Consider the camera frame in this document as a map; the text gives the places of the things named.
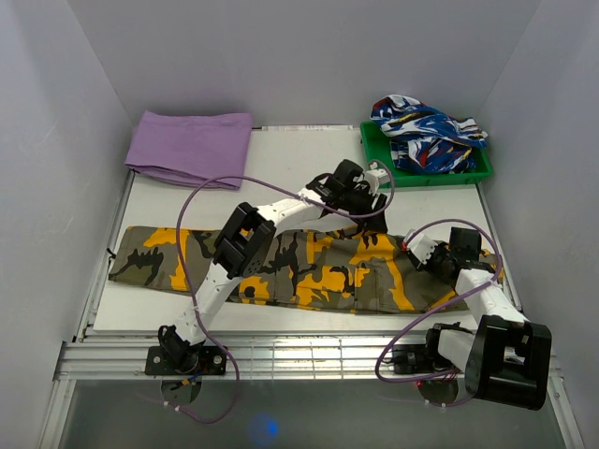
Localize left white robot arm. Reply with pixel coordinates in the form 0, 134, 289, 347
158, 159, 394, 374

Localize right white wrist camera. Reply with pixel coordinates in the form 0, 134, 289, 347
402, 229, 437, 270

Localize aluminium front rail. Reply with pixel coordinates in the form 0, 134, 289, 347
54, 332, 391, 381

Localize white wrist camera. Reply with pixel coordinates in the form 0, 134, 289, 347
364, 168, 391, 192
402, 229, 437, 270

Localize camouflage cargo trousers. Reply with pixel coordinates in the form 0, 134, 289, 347
109, 226, 466, 314

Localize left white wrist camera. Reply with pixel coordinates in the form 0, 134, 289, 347
364, 168, 391, 192

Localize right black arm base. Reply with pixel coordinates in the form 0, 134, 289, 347
391, 344, 456, 375

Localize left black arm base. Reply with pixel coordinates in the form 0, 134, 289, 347
143, 346, 227, 377

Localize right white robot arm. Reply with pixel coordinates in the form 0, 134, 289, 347
406, 227, 552, 411

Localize green plastic bin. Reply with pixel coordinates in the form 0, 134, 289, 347
358, 120, 494, 190

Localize folded purple trousers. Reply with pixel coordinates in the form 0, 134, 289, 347
125, 110, 253, 190

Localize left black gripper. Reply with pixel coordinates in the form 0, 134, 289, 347
339, 184, 387, 234

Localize blue white patterned garment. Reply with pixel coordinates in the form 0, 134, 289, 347
370, 94, 488, 175

